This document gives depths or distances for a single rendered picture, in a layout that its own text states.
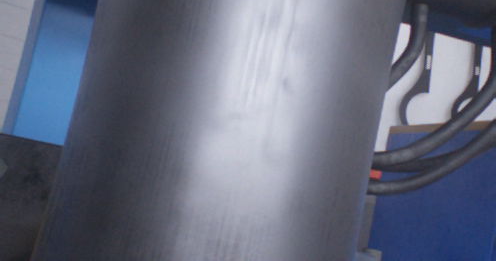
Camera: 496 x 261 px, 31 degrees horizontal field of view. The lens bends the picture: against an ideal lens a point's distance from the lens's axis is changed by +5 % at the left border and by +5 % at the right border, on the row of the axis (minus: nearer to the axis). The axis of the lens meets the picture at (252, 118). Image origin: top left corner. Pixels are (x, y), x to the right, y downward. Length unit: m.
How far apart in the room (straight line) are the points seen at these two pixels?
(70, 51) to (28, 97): 0.09
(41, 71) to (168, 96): 0.82
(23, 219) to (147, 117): 0.60
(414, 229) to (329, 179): 1.89
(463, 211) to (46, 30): 1.26
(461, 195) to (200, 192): 1.80
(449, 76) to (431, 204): 1.17
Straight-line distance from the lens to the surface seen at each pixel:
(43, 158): 1.11
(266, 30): 0.53
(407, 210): 2.47
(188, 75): 0.52
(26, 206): 1.11
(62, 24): 1.35
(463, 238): 2.25
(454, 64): 3.49
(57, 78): 1.34
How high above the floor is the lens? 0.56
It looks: 7 degrees up
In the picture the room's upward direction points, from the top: 12 degrees clockwise
